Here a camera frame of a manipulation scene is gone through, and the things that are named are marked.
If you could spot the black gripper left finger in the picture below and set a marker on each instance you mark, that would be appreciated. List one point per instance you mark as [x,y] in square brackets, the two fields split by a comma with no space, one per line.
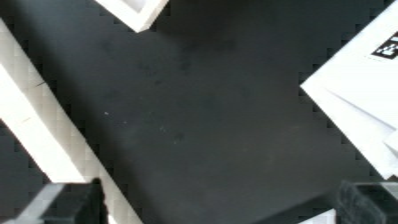
[67,204]

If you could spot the white drawer cabinet frame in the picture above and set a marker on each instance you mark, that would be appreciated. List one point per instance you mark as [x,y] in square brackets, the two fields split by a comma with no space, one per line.
[352,88]

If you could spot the white drawer box front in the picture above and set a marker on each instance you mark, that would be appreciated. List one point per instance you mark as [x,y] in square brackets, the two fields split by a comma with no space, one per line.
[135,11]

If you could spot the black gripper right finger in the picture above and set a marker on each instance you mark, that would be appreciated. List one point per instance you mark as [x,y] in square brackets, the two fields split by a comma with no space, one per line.
[366,203]

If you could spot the white plastic border rail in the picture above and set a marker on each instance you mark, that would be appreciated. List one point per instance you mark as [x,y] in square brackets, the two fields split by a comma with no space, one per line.
[41,126]

